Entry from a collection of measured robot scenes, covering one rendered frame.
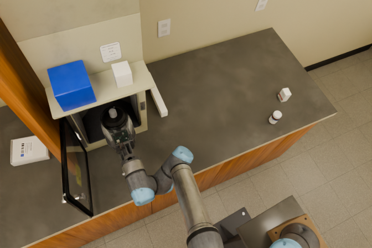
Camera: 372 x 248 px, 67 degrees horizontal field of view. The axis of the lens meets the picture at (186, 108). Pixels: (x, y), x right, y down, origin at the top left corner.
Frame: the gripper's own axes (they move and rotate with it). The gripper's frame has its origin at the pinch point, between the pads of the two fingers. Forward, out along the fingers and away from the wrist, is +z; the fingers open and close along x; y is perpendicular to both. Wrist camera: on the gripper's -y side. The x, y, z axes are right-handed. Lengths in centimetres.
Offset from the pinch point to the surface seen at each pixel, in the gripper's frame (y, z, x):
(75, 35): 46.3, 3.5, 3.5
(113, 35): 42.9, 3.6, -6.3
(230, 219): -121, -48, -59
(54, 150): 3.4, -5.2, 23.9
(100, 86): 28.5, -2.0, 1.6
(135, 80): 28.5, -3.6, -9.3
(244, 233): -29, -59, -36
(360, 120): -123, -21, -220
